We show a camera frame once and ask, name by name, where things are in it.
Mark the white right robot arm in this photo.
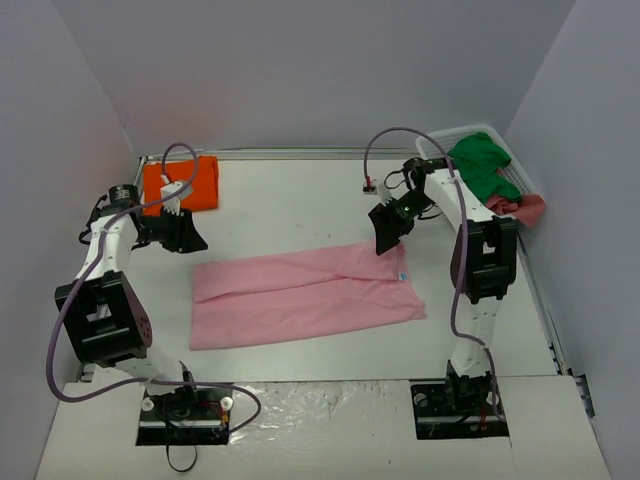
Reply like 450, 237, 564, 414
363, 158, 518, 413

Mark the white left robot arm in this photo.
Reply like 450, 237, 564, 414
46, 182, 208, 418

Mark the folded orange t shirt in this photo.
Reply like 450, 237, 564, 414
143, 155, 219, 212

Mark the white plastic basket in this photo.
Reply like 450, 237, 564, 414
416, 126, 545, 228

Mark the green t shirt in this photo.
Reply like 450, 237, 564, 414
448, 132, 521, 204

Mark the dark pink t shirt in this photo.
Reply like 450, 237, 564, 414
486, 194, 546, 228

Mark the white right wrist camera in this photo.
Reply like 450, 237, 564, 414
362, 180, 395, 205

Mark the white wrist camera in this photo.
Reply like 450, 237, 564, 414
362, 180, 395, 205
160, 181, 193, 216

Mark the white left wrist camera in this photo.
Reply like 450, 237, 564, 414
160, 181, 193, 216

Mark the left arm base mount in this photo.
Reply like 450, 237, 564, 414
136, 387, 233, 446

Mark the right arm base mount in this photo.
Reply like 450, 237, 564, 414
410, 380, 509, 441

